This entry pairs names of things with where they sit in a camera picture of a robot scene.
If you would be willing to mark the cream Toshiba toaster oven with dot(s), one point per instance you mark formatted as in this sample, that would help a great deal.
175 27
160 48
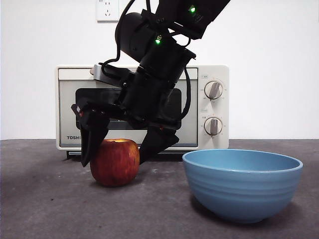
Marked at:
224 112

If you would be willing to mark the temperature knob with taupe grip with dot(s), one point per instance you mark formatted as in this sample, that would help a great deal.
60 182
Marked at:
213 90

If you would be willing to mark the red apple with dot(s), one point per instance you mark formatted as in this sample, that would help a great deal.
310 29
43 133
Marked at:
114 166

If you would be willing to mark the pale grey right wrist camera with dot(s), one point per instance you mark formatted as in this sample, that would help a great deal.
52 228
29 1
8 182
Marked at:
97 72

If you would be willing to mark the white wall socket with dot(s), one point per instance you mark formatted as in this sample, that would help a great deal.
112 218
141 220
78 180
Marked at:
107 11

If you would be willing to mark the blue ribbed bowl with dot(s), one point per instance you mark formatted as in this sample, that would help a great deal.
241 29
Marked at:
241 194

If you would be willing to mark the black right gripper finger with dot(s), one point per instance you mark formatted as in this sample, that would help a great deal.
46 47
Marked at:
159 143
93 132

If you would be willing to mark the timer knob with taupe grip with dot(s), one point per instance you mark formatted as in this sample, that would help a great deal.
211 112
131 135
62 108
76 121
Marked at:
213 126

